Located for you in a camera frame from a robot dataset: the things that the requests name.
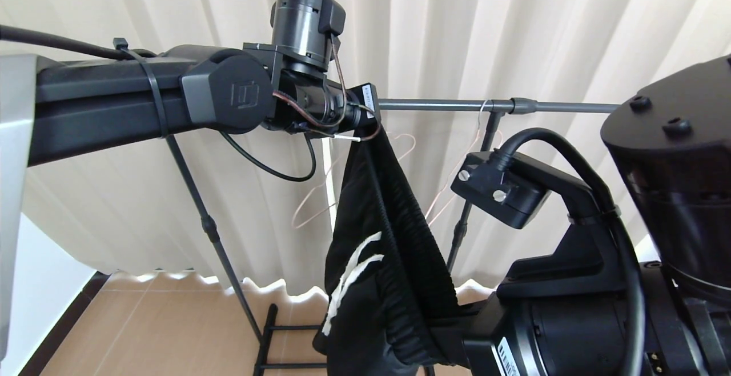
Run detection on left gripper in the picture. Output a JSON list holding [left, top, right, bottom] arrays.
[[274, 75, 382, 138]]

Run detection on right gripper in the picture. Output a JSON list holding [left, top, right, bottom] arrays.
[[428, 295, 647, 376]]

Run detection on black printed shorts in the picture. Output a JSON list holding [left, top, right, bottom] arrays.
[[313, 127, 464, 376]]

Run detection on black clothes rack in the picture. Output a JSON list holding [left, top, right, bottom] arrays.
[[166, 97, 621, 376]]

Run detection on white curtain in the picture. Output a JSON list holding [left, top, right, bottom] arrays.
[[0, 0, 731, 303]]

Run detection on black cable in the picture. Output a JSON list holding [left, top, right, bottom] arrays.
[[494, 127, 647, 376], [0, 25, 158, 60], [220, 130, 318, 183]]

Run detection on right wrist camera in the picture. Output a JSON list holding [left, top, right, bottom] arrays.
[[451, 150, 629, 300]]

